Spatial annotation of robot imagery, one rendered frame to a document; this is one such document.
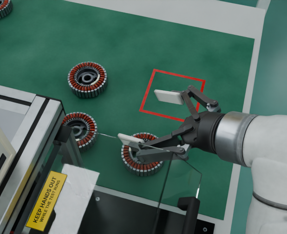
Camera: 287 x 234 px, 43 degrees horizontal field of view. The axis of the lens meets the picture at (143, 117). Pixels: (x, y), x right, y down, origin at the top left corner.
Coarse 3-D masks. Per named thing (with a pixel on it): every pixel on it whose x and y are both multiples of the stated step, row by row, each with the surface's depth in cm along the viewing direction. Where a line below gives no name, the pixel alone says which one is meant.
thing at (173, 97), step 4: (156, 92) 82; (160, 92) 81; (164, 92) 80; (168, 92) 79; (172, 92) 79; (176, 92) 78; (160, 96) 82; (164, 96) 81; (168, 96) 80; (172, 96) 79; (176, 96) 78; (180, 96) 78; (160, 100) 83; (164, 100) 82; (168, 100) 81; (172, 100) 80; (176, 100) 79; (180, 100) 78
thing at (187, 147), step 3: (186, 144) 67; (189, 144) 67; (192, 144) 68; (183, 147) 67; (186, 147) 67; (189, 147) 67; (186, 150) 66; (186, 153) 66; (180, 156) 66; (183, 156) 66; (186, 156) 66
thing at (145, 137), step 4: (144, 132) 96; (132, 136) 95; (136, 136) 95; (140, 136) 95; (144, 136) 95; (148, 136) 95; (152, 136) 95; (156, 136) 95; (144, 140) 95; (148, 140) 95
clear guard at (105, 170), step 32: (64, 128) 64; (64, 160) 61; (96, 160) 61; (128, 160) 61; (160, 160) 61; (32, 192) 58; (64, 192) 58; (96, 192) 58; (128, 192) 58; (160, 192) 58; (192, 192) 63; (64, 224) 55; (96, 224) 55; (128, 224) 55; (160, 224) 56
